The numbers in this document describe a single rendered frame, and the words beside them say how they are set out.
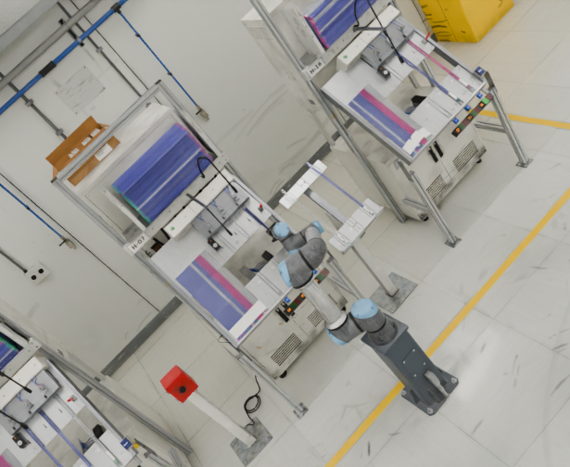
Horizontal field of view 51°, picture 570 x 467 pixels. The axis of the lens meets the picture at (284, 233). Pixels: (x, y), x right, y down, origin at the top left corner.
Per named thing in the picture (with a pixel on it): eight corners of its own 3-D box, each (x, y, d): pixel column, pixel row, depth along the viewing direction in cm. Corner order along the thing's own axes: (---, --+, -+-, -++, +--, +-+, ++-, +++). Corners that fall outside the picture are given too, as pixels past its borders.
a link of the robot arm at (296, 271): (367, 335, 285) (302, 255, 264) (341, 353, 286) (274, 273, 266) (361, 322, 296) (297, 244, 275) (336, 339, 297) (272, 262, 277)
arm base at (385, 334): (403, 326, 291) (394, 315, 286) (384, 350, 288) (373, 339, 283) (383, 315, 303) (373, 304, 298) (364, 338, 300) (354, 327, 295)
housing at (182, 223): (237, 185, 356) (234, 177, 343) (178, 244, 349) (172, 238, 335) (227, 177, 358) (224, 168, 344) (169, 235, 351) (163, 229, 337)
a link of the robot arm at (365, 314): (388, 321, 285) (375, 306, 277) (365, 337, 286) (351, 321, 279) (379, 307, 295) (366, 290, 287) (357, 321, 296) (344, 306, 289)
